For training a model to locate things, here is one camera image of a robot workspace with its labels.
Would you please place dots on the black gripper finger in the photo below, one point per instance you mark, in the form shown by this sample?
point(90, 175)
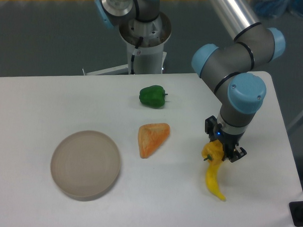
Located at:
point(210, 124)
point(233, 152)

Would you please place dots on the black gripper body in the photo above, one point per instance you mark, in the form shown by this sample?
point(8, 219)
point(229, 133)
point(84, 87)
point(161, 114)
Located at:
point(230, 142)

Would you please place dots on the yellow chili pepper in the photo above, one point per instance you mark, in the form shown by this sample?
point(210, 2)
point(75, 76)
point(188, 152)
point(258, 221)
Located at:
point(213, 153)

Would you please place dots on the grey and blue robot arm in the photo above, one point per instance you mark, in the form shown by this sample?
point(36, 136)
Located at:
point(227, 72)

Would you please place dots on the green bell pepper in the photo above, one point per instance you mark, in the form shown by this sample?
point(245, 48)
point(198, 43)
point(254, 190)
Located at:
point(153, 96)

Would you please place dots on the beige round plate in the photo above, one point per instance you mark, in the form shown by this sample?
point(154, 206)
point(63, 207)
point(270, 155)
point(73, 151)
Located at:
point(85, 165)

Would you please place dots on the orange triangular bread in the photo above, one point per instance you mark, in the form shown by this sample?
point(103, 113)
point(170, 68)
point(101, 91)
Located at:
point(150, 138)

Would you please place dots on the black device at table edge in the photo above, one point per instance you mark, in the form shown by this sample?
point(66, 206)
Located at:
point(296, 209)

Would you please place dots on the blue bag in background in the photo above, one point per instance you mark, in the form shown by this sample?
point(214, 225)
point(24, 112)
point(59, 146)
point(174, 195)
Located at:
point(276, 8)

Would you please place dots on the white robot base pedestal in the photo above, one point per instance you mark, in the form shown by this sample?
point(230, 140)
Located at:
point(144, 47)

